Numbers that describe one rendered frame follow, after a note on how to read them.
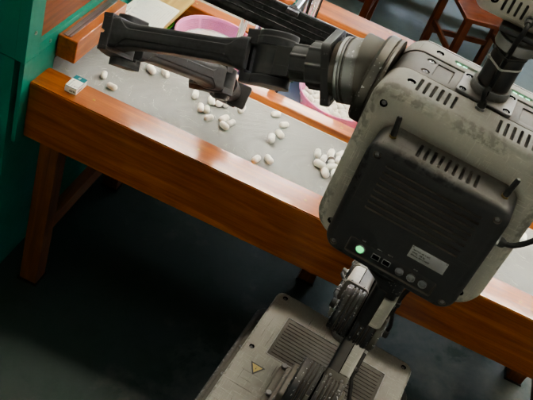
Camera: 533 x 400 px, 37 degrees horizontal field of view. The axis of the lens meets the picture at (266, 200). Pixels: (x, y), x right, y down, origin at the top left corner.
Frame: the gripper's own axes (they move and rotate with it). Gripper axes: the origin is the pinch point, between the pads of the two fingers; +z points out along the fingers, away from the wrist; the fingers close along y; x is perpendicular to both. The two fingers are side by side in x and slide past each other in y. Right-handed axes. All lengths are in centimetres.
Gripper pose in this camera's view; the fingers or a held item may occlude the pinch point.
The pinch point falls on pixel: (233, 97)
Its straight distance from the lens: 229.4
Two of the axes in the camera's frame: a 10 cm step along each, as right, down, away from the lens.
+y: -9.0, -4.2, 0.8
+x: -4.2, 9.1, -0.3
